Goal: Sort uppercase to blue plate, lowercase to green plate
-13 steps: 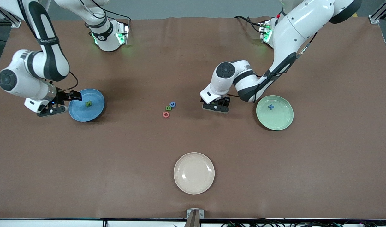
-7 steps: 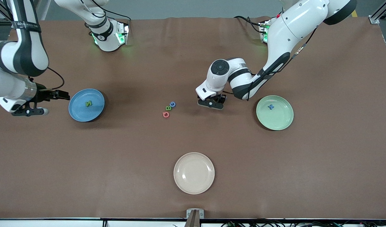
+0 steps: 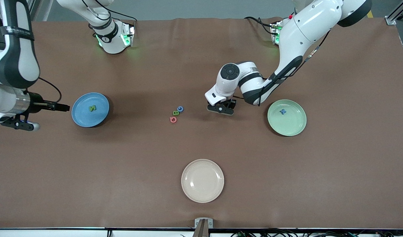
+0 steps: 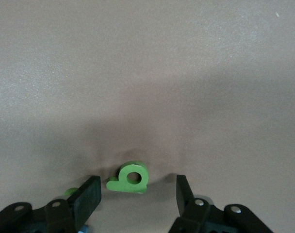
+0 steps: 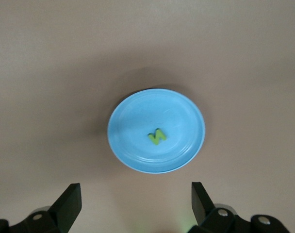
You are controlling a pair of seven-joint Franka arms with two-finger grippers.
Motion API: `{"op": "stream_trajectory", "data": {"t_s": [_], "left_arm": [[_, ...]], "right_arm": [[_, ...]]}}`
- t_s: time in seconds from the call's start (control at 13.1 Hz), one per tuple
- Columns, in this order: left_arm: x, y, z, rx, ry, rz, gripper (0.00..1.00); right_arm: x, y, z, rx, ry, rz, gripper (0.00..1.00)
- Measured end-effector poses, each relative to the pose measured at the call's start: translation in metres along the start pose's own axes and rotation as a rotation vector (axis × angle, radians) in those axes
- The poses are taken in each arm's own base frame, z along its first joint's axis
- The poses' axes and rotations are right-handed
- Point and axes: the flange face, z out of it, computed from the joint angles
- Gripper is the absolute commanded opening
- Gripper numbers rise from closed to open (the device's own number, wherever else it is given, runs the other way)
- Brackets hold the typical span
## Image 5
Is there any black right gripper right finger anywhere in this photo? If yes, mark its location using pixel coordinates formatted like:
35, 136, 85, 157
188, 182, 251, 233

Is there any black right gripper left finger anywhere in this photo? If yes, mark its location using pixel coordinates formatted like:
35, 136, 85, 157
10, 183, 82, 233

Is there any green foam letter N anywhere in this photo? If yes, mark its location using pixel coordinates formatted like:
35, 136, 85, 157
147, 128, 167, 147

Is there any blue plate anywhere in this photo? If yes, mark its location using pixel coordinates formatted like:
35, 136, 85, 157
107, 88, 206, 174

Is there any brown table mat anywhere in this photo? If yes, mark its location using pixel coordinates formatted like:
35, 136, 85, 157
0, 0, 295, 233

